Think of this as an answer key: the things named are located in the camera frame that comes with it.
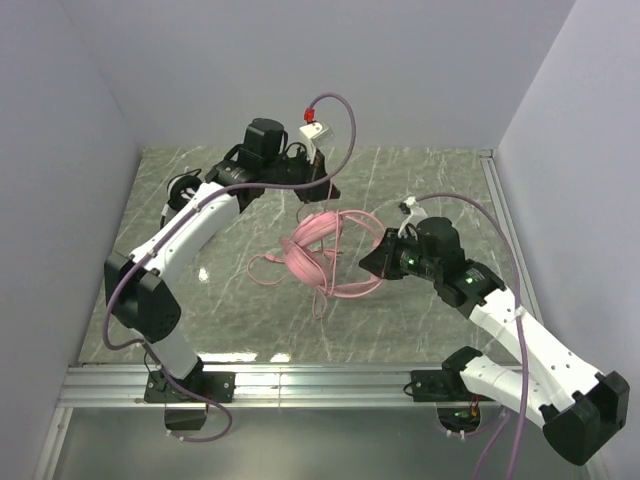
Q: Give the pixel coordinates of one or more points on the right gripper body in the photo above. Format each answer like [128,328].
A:
[385,257]

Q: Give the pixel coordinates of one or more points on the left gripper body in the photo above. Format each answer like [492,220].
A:
[314,179]

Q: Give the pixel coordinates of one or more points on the white black headphones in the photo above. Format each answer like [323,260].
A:
[180,190]

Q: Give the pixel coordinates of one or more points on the pink headphones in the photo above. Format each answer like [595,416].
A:
[312,251]

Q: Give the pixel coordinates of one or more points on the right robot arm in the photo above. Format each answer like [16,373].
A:
[577,407]

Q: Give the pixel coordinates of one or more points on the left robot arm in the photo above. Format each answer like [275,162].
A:
[138,285]

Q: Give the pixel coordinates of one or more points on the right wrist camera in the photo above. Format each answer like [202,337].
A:
[413,212]

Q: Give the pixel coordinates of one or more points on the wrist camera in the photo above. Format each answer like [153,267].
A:
[313,133]
[413,212]

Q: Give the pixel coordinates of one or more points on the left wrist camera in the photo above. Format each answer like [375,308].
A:
[313,133]

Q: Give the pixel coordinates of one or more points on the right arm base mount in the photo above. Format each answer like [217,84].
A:
[458,410]

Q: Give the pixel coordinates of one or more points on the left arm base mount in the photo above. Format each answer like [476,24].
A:
[187,403]

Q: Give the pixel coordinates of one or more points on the aluminium front rail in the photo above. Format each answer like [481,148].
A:
[268,385]

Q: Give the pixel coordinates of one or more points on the aluminium left side rail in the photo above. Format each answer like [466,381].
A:
[53,444]

